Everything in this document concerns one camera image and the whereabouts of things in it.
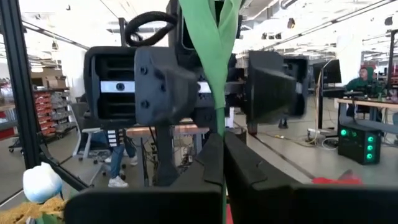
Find cardboard box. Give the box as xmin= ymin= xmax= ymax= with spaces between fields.
xmin=30 ymin=67 xmax=68 ymax=90

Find black computer green lights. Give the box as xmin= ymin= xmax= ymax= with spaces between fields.
xmin=337 ymin=122 xmax=383 ymax=166

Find black cable loop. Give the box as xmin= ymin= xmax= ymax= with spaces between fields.
xmin=124 ymin=11 xmax=178 ymax=47

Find shelf rack with red bins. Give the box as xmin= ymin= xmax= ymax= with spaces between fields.
xmin=32 ymin=88 xmax=78 ymax=138

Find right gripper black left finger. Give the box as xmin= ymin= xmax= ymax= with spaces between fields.
xmin=64 ymin=133 xmax=224 ymax=224

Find wooden work table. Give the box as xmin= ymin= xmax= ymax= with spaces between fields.
xmin=125 ymin=123 xmax=210 ymax=138

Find yellow artificial flower bunch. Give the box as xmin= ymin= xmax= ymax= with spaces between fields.
xmin=0 ymin=195 xmax=68 ymax=224

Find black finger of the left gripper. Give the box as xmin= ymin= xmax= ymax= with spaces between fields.
xmin=134 ymin=45 xmax=200 ymax=128
xmin=244 ymin=50 xmax=297 ymax=126

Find black monitor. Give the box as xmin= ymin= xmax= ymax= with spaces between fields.
xmin=312 ymin=58 xmax=343 ymax=95

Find white chair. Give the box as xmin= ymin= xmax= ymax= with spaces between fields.
xmin=68 ymin=101 xmax=105 ymax=163

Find red artificial flower bunch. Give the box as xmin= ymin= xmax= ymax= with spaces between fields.
xmin=312 ymin=169 xmax=364 ymax=186

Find wooden desk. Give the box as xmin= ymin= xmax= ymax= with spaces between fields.
xmin=333 ymin=97 xmax=398 ymax=131

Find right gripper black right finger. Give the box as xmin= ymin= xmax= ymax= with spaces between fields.
xmin=223 ymin=131 xmax=398 ymax=224

